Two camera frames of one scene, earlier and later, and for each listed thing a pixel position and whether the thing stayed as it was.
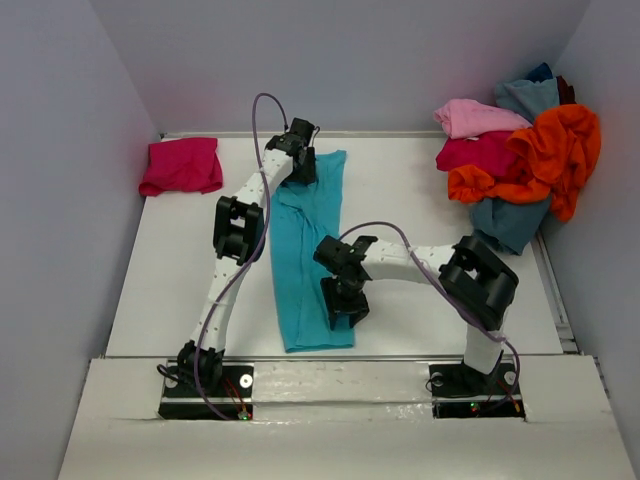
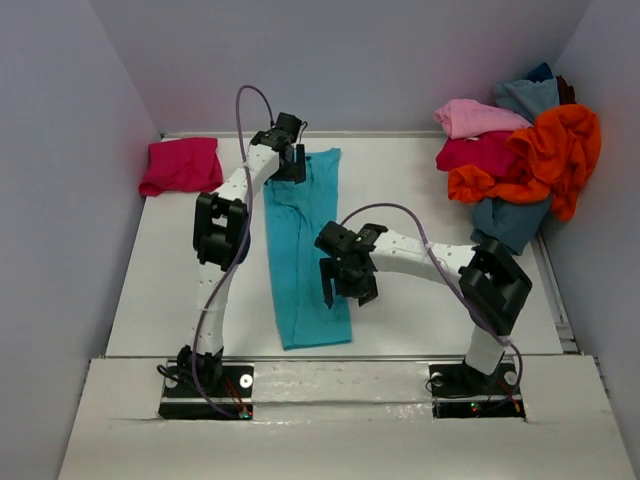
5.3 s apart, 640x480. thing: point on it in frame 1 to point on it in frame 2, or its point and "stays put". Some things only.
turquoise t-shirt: (304, 216) stays put
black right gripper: (358, 307) to (366, 289)
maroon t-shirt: (566, 92) stays put
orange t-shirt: (556, 156) stays put
